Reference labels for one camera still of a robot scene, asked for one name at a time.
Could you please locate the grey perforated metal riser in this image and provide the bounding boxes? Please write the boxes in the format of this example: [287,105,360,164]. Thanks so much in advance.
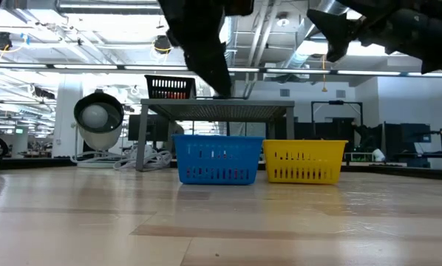
[135,98,296,171]

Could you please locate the yellow plastic basket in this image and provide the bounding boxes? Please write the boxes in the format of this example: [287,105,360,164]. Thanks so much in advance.
[262,139,350,185]

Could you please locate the yellow hanging pendant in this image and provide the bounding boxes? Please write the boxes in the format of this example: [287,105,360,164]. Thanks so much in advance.
[319,54,328,93]

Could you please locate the black robot station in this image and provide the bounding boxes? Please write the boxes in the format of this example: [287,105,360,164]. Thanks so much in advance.
[353,121,442,169]

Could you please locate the black ceiling dome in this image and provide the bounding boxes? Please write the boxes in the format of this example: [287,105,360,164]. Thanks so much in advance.
[153,35,172,55]
[0,31,13,52]

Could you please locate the black plastic basket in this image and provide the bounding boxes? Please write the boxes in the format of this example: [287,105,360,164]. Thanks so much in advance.
[144,75,198,100]

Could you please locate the white cylindrical spotlight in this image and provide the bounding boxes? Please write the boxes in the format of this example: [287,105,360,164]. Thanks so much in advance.
[69,90,126,169]

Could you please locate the person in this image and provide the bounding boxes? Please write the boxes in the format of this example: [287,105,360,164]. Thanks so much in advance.
[371,147,387,163]

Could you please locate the blue plastic basket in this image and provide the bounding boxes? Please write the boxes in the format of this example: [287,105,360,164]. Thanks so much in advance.
[171,134,265,185]

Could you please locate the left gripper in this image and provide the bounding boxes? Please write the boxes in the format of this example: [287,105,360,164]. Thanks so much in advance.
[157,0,255,99]

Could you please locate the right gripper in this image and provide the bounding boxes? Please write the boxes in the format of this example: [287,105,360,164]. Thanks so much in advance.
[306,0,442,75]

